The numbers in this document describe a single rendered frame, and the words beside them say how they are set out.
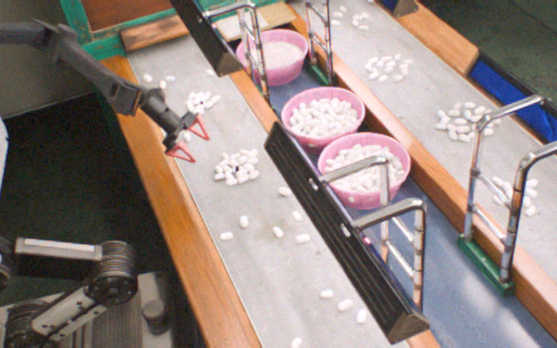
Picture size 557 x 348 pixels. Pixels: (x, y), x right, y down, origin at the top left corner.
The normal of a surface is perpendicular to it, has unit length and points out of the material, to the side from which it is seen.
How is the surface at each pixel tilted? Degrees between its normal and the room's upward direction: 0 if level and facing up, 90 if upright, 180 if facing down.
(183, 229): 0
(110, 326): 0
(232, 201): 0
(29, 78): 90
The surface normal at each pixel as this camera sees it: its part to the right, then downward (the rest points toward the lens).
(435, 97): -0.11, -0.73
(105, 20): 0.38, 0.59
